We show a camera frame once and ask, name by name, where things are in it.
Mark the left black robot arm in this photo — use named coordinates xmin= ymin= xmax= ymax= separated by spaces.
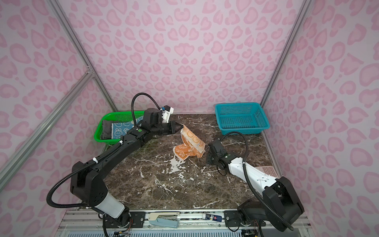
xmin=46 ymin=105 xmax=183 ymax=228

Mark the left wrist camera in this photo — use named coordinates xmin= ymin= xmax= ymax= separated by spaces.
xmin=161 ymin=105 xmax=174 ymax=123

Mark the teal plastic basket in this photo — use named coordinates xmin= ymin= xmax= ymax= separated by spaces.
xmin=215 ymin=102 xmax=270 ymax=135

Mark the small blue battery pack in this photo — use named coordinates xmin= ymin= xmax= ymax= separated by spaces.
xmin=202 ymin=213 xmax=223 ymax=222

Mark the pink calculator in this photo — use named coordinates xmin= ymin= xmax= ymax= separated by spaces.
xmin=256 ymin=166 xmax=279 ymax=178

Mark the orange patterned cloth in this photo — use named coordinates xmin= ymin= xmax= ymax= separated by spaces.
xmin=173 ymin=126 xmax=205 ymax=161

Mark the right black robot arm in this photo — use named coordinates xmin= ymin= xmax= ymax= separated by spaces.
xmin=206 ymin=131 xmax=305 ymax=232

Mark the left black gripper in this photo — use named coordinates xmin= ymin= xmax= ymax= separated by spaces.
xmin=152 ymin=120 xmax=185 ymax=137

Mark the green plastic basket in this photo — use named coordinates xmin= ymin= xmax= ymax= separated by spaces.
xmin=94 ymin=111 xmax=134 ymax=146

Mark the grey towel gold emblem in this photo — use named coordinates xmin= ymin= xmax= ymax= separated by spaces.
xmin=100 ymin=120 xmax=113 ymax=140

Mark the blue patterned cloth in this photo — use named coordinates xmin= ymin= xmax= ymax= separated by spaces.
xmin=112 ymin=120 xmax=134 ymax=139

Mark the aluminium front rail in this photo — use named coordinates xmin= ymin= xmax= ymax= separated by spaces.
xmin=55 ymin=209 xmax=315 ymax=237

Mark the grey stapler tool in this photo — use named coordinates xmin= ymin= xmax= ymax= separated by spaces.
xmin=148 ymin=211 xmax=180 ymax=229

